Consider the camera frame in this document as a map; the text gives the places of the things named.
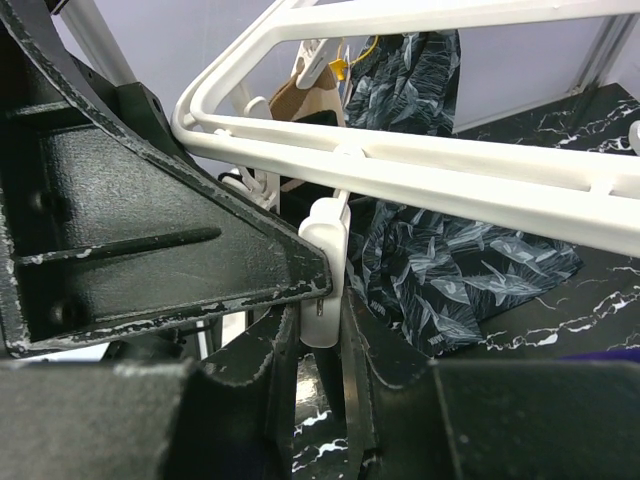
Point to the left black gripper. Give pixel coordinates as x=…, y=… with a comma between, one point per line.
x=108, y=229

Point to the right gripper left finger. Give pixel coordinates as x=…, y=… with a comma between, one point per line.
x=228, y=417

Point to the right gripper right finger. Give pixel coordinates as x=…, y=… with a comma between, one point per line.
x=411, y=417

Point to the purple sock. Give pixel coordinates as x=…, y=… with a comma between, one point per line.
x=626, y=355

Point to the cream sock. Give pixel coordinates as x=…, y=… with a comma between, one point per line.
x=320, y=103

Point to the white plastic clip hanger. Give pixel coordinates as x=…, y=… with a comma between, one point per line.
x=388, y=147

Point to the white hanger clip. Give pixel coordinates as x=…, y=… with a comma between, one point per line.
x=313, y=57
x=327, y=228

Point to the dark leaf patterned cloth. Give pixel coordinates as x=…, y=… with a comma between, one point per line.
x=429, y=276

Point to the black marbled mat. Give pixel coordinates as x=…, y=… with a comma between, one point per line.
x=595, y=310

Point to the yellow zip tie tag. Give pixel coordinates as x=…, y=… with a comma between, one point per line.
x=342, y=64

